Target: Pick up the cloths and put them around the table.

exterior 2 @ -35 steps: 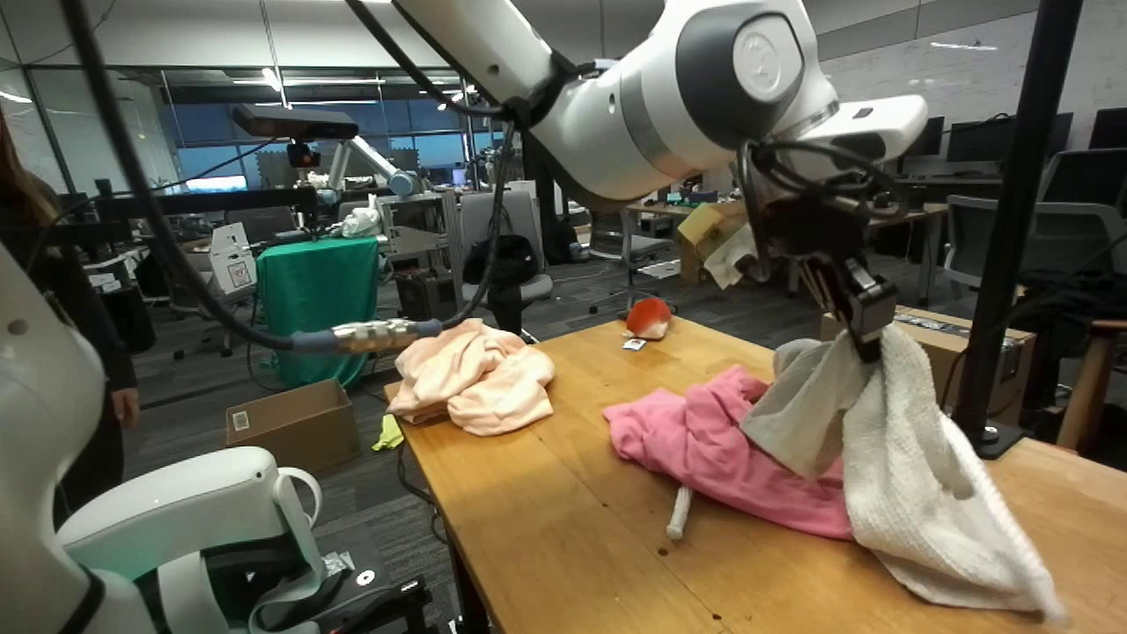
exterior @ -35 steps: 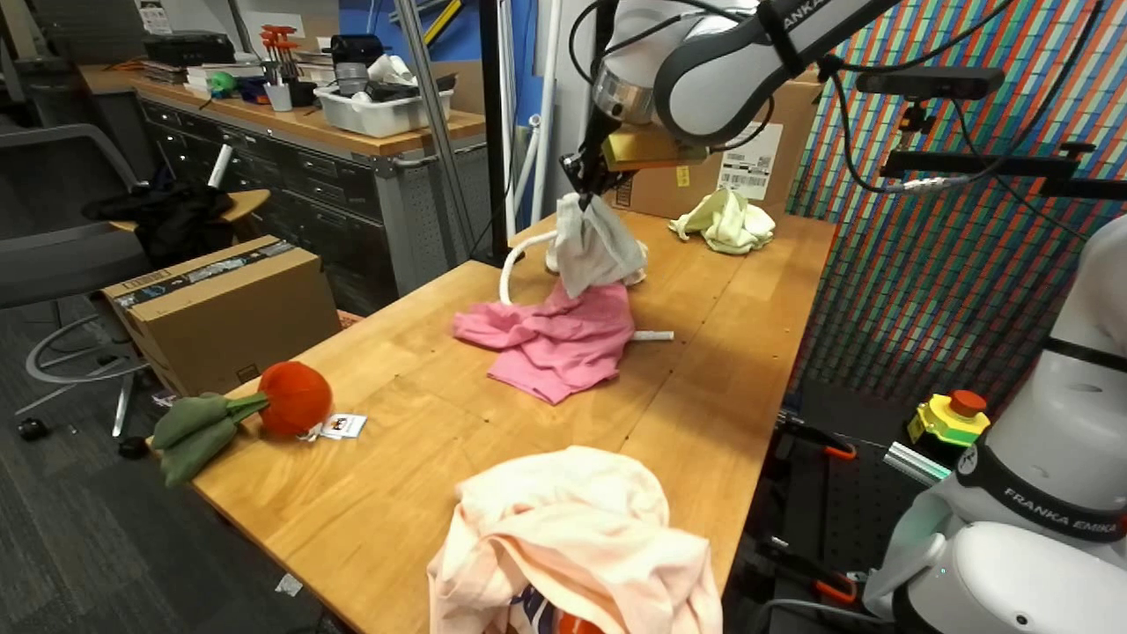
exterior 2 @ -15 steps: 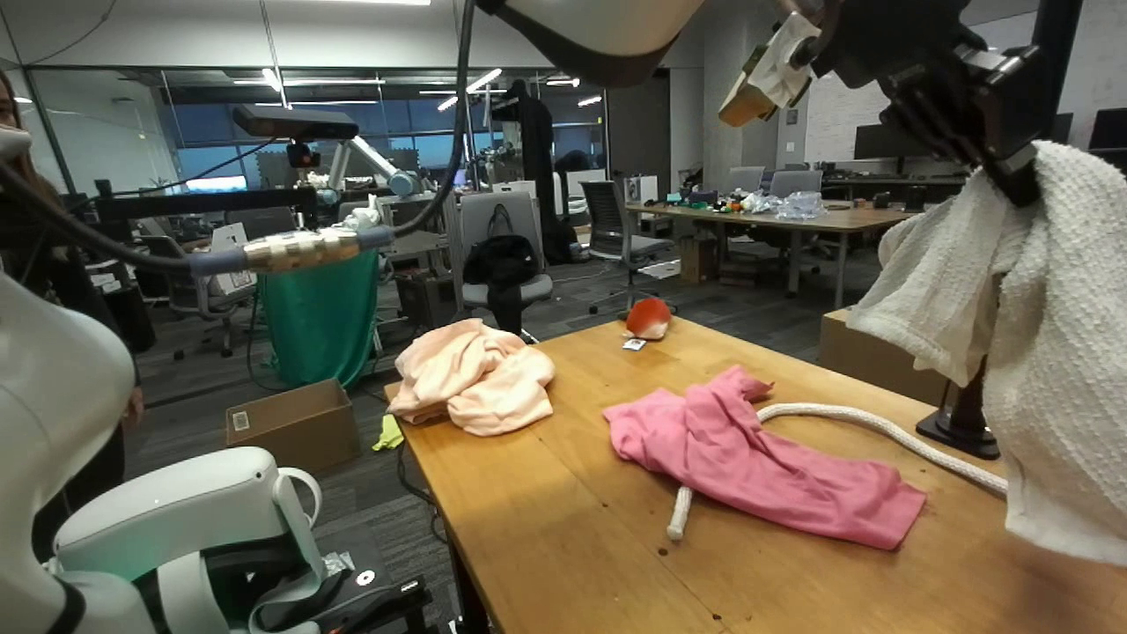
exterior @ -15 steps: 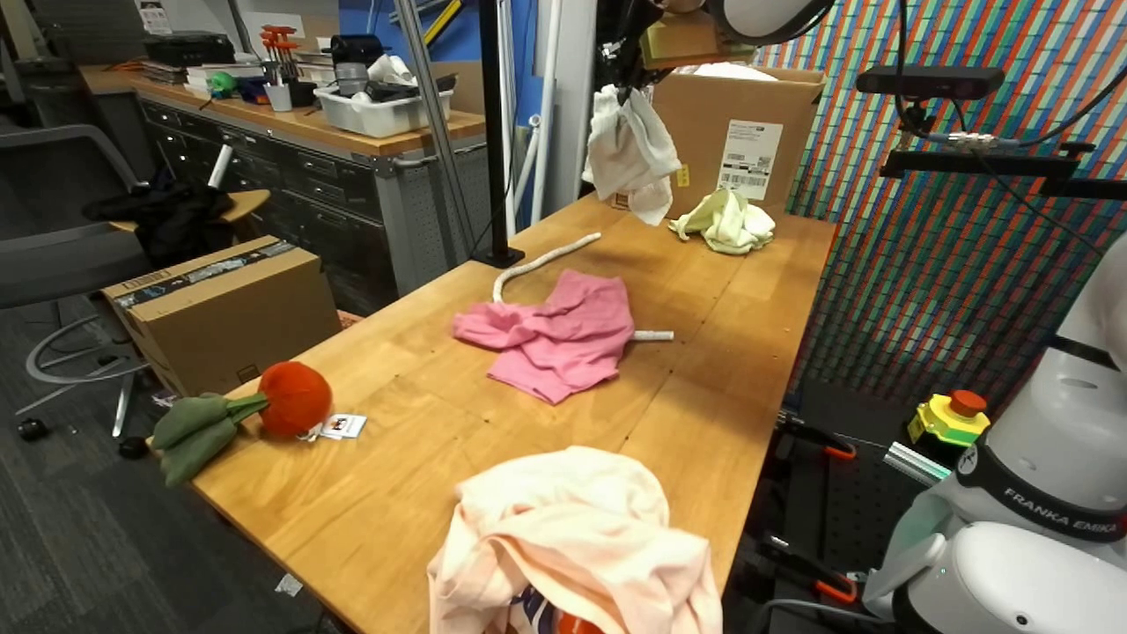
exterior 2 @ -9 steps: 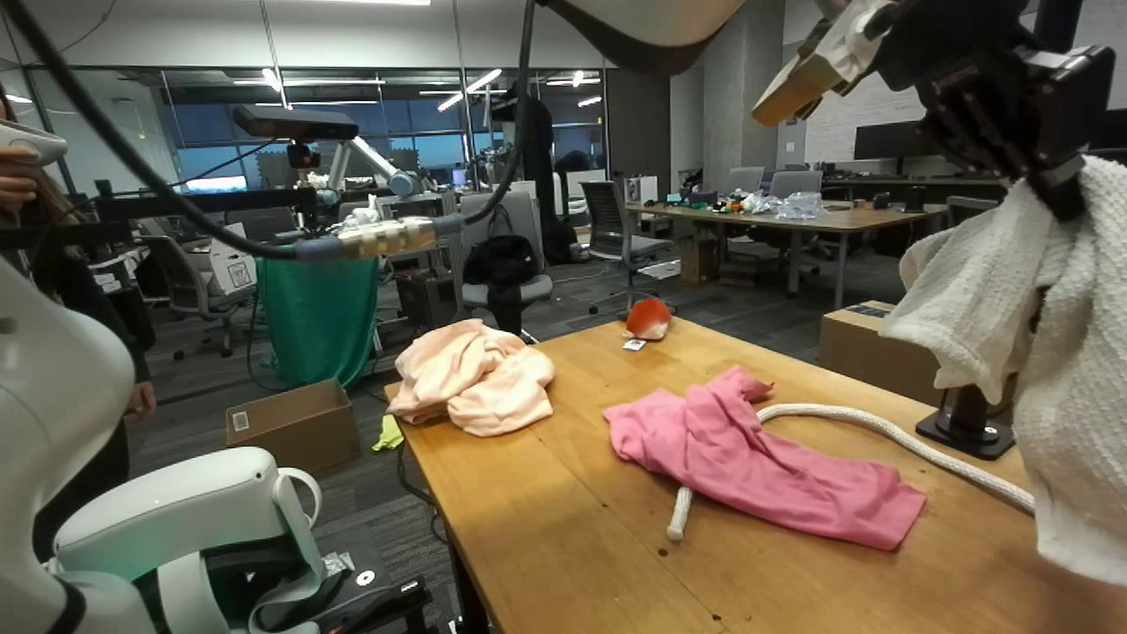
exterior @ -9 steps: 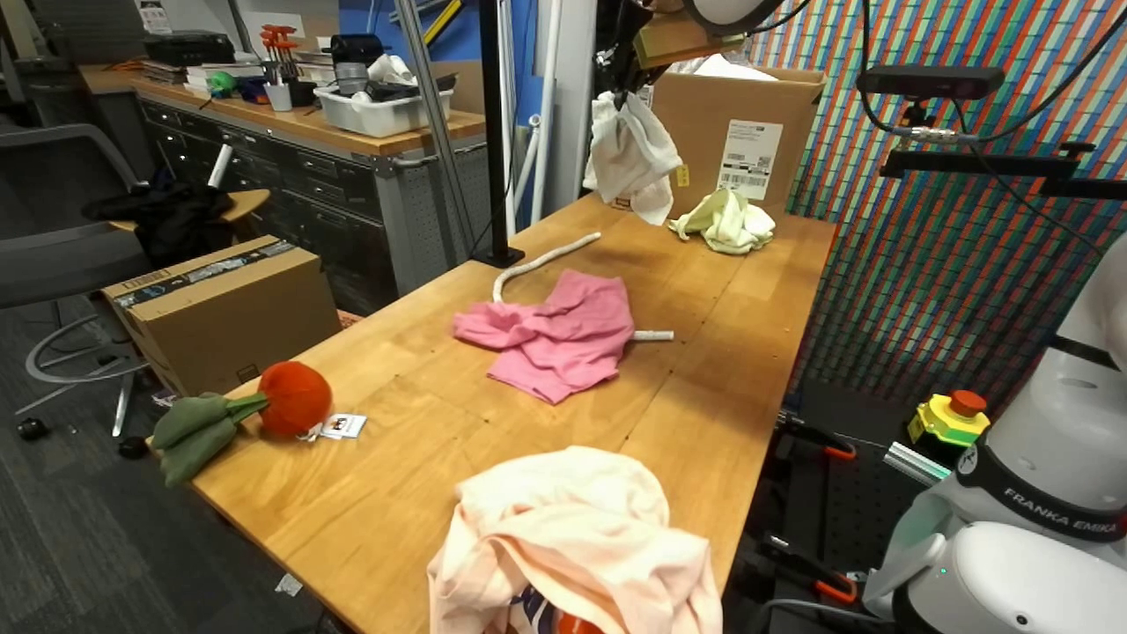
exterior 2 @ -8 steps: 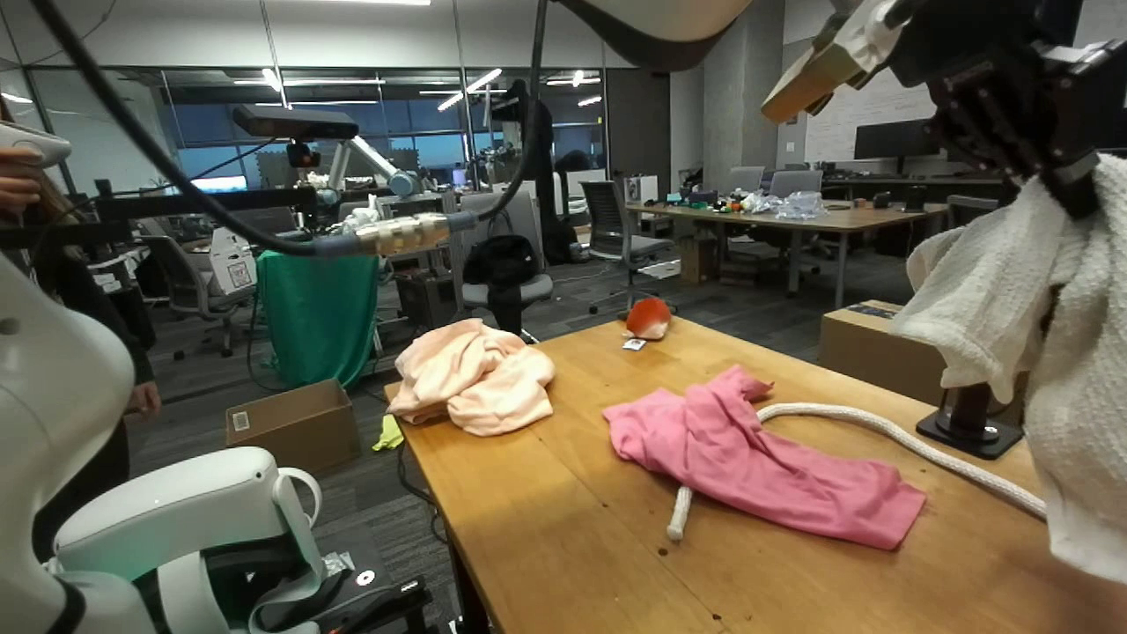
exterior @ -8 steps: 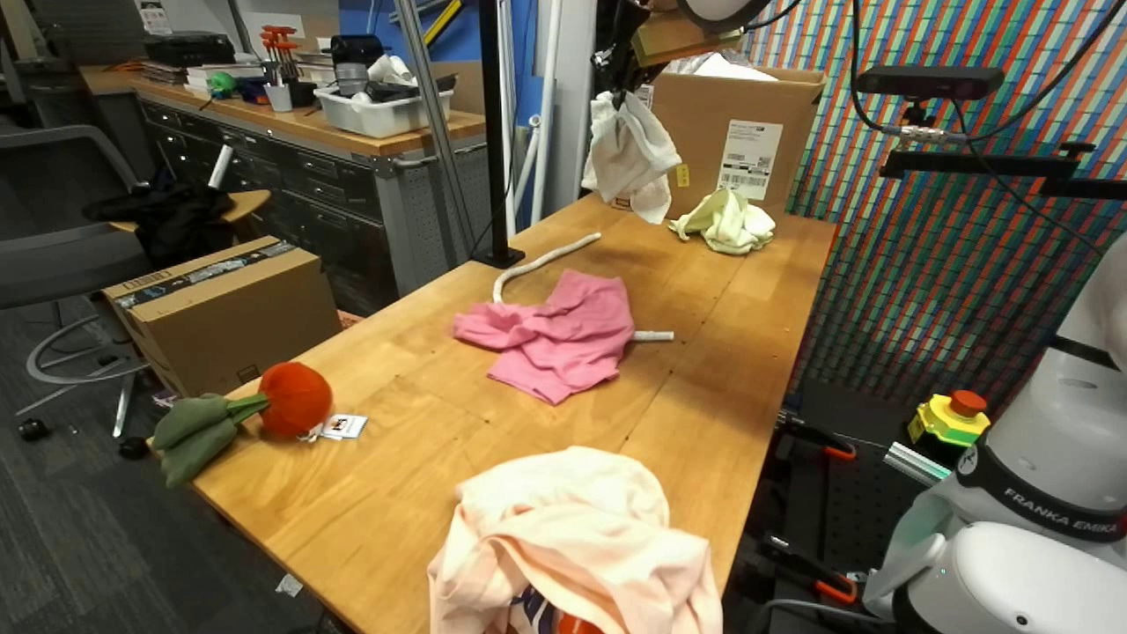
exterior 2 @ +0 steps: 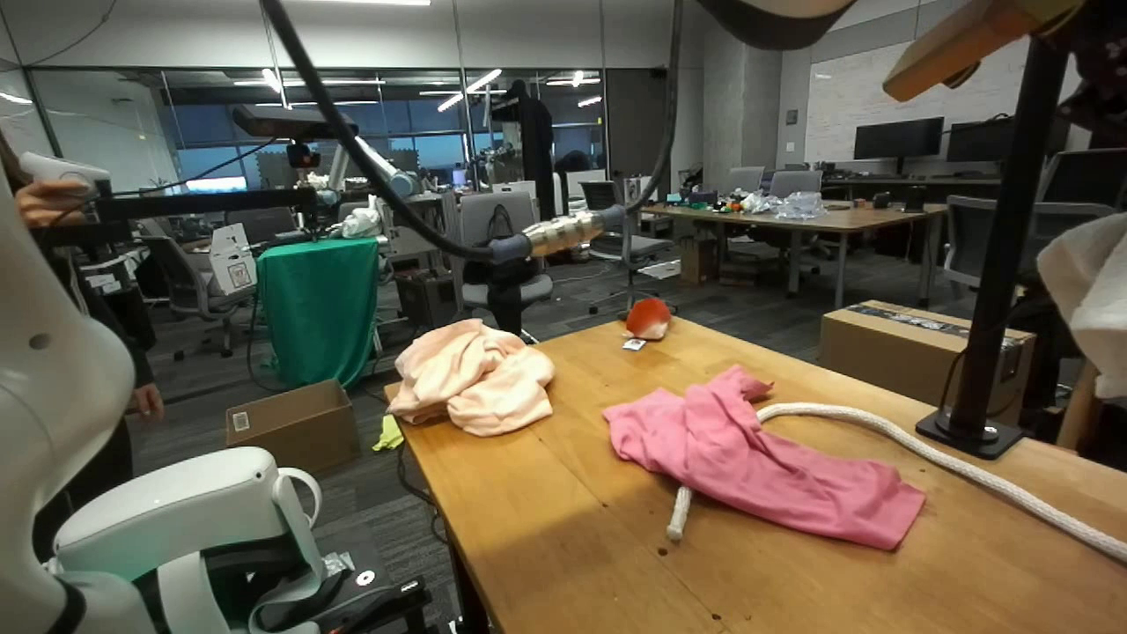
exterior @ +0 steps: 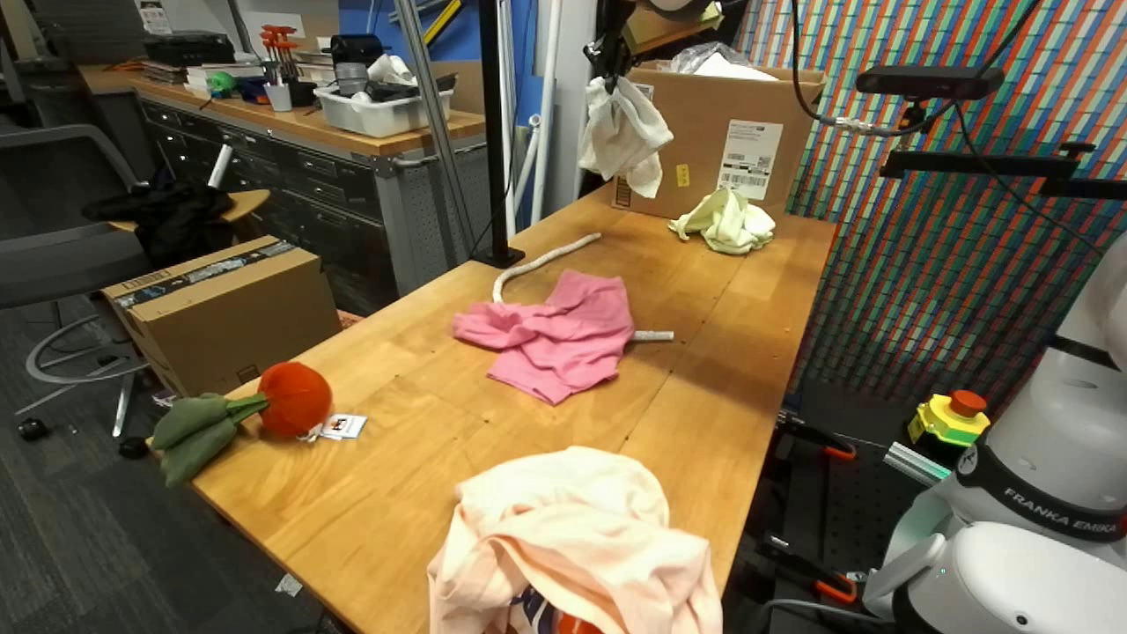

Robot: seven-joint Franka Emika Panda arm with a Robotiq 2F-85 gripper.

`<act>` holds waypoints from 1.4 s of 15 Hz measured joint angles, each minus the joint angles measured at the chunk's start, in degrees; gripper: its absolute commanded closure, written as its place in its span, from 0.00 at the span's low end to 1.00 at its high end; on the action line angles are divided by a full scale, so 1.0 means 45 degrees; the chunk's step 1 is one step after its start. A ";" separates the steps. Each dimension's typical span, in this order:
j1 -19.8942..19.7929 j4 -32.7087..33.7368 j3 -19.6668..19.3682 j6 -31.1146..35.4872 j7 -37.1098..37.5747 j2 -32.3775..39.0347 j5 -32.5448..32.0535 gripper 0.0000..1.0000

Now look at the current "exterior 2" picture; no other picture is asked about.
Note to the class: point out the whiteboard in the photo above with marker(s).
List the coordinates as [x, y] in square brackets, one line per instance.
[856, 92]

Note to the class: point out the black computer monitor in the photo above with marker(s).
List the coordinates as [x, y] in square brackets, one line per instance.
[899, 138]
[979, 138]

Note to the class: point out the white sign board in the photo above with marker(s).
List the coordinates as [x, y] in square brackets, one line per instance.
[235, 259]

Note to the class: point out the person in dark clothes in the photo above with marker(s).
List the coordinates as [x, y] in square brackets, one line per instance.
[111, 317]

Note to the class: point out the red tomato plush toy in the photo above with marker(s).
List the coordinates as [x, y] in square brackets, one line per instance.
[650, 317]

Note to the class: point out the grey mesh chair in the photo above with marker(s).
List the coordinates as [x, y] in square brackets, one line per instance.
[600, 205]

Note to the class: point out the black vertical pole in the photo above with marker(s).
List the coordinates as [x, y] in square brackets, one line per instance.
[1005, 259]

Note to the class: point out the long wooden office table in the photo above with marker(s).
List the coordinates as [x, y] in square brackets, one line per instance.
[798, 215]

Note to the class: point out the black office chair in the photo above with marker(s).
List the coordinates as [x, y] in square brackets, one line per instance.
[507, 293]

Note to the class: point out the small brown cardboard box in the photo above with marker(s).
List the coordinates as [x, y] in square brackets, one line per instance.
[698, 259]

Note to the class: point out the yellow green rag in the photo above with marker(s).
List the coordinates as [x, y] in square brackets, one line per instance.
[388, 433]

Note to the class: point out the black bar camera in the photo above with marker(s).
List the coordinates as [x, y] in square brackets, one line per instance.
[292, 120]

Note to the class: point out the grey office chair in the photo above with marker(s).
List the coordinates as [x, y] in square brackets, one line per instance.
[1060, 196]

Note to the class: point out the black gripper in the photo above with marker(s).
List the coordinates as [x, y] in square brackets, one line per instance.
[1097, 90]

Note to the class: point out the green cloth cover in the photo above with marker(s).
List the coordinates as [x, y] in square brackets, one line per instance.
[317, 305]

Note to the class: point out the peach cloth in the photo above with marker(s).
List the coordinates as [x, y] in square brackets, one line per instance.
[475, 373]

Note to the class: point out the magenta pink cloth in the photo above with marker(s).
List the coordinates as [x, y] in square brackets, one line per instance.
[751, 463]

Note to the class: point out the flat cardboard box black tape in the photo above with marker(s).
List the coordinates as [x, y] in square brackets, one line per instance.
[891, 346]

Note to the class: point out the small open cardboard box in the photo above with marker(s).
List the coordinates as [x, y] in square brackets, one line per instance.
[292, 423]

